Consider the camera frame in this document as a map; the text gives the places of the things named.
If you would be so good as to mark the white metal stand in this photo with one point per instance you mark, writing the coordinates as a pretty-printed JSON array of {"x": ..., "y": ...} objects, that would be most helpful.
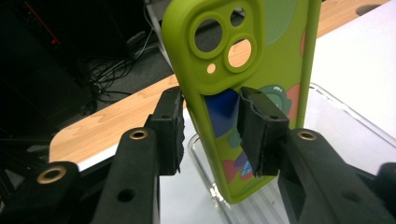
[{"x": 153, "y": 21}]

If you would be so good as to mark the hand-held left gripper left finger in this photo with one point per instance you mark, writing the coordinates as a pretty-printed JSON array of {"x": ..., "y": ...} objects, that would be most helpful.
[{"x": 165, "y": 130}]

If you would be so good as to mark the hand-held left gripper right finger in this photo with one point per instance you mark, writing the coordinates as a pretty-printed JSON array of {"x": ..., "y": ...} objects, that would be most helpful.
[{"x": 264, "y": 133}]

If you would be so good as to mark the wooden table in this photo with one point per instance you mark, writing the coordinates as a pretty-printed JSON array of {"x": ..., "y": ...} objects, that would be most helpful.
[{"x": 102, "y": 127}]

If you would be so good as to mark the clear plastic package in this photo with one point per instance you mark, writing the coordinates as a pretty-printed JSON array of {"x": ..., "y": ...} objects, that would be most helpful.
[{"x": 339, "y": 137}]

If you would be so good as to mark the green phone case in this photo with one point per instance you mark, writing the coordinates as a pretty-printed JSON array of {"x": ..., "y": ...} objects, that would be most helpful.
[{"x": 186, "y": 46}]

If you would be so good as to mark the white board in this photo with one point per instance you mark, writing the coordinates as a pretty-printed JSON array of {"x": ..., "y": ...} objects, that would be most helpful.
[{"x": 351, "y": 62}]

